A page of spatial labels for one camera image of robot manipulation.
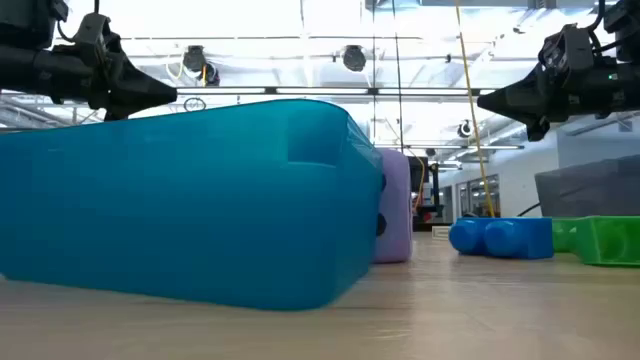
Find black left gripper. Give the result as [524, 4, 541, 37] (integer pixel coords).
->
[53, 46, 179, 122]

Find purple foam die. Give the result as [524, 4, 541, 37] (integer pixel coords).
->
[372, 148, 415, 265]

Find yellow cable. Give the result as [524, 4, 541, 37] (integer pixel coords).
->
[453, 0, 497, 219]

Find thin black hanging cable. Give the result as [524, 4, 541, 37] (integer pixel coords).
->
[391, 0, 405, 154]

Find green toy block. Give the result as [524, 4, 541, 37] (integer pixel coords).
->
[573, 215, 640, 267]
[551, 217, 579, 254]

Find teal plastic bin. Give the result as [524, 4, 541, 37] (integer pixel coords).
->
[0, 98, 385, 312]

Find dark grey translucent bin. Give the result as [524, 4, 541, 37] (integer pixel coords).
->
[533, 153, 640, 219]

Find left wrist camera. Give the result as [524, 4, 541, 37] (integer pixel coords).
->
[73, 12, 112, 67]

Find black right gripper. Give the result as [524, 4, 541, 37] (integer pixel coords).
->
[476, 57, 631, 143]

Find blue toy block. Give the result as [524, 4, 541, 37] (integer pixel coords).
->
[448, 216, 555, 261]

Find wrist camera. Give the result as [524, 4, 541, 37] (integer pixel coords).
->
[538, 23, 595, 90]
[73, 12, 112, 67]

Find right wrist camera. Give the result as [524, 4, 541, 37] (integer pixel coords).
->
[538, 23, 595, 90]

